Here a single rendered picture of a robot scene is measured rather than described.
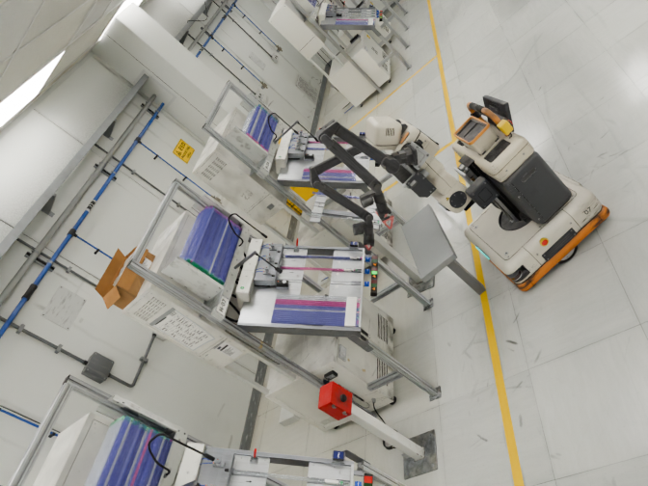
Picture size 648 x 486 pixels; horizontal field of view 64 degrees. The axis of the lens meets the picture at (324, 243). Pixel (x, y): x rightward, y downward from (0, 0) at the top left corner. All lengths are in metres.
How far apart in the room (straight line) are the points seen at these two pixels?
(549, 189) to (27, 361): 3.46
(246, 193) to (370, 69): 3.70
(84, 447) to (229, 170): 2.36
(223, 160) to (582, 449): 2.99
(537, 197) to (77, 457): 2.58
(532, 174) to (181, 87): 4.15
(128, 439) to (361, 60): 5.97
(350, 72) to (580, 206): 4.83
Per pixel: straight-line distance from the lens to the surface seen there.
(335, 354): 3.23
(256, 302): 3.16
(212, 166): 4.17
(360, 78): 7.50
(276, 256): 3.35
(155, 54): 6.05
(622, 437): 2.75
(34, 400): 4.00
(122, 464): 2.39
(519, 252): 3.20
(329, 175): 4.11
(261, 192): 4.19
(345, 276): 3.26
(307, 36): 7.34
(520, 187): 3.02
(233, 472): 2.55
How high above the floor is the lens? 2.35
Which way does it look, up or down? 24 degrees down
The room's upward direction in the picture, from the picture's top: 51 degrees counter-clockwise
